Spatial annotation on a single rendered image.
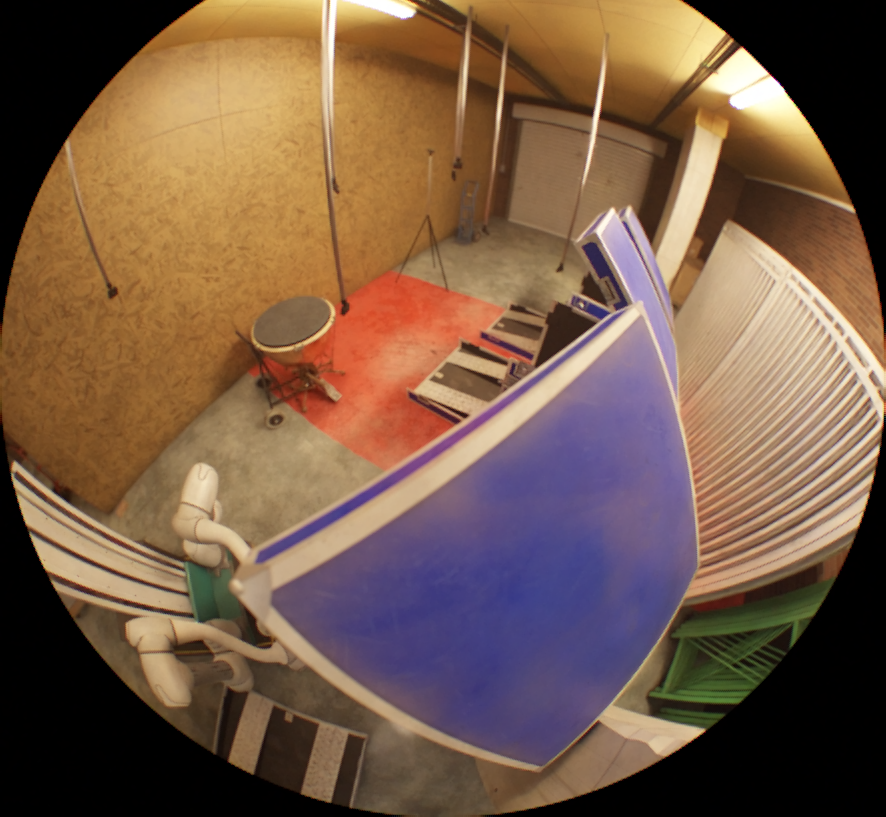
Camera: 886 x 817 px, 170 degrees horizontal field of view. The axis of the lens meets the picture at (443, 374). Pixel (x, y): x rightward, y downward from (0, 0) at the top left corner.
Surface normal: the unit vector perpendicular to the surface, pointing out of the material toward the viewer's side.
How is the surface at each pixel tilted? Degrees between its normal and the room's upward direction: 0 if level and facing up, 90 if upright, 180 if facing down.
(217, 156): 90
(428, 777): 0
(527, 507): 38
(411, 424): 0
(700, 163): 90
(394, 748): 0
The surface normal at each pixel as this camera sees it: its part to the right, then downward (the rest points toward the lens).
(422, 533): 0.43, -0.18
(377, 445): 0.06, -0.69
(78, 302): 0.86, 0.40
